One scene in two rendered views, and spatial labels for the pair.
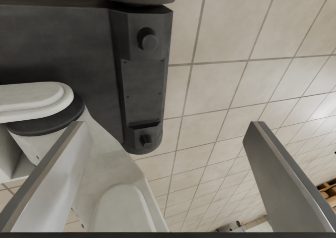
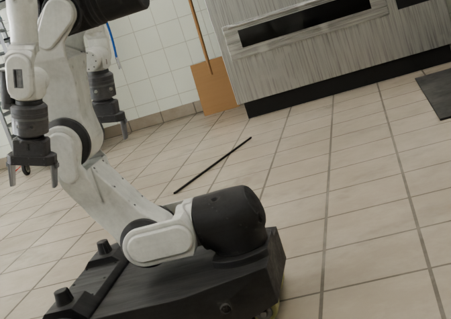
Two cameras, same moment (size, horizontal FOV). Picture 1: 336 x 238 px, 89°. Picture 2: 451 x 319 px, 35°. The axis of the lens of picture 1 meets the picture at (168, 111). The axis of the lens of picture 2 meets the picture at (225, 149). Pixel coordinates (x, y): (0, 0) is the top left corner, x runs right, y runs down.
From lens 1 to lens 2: 178 cm
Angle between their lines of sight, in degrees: 35
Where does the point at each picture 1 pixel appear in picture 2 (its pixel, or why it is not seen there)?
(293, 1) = not seen: outside the picture
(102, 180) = (82, 186)
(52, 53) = (145, 292)
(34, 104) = (136, 236)
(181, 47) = not seen: outside the picture
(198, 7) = not seen: outside the picture
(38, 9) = (135, 307)
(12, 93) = (154, 246)
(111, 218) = (69, 169)
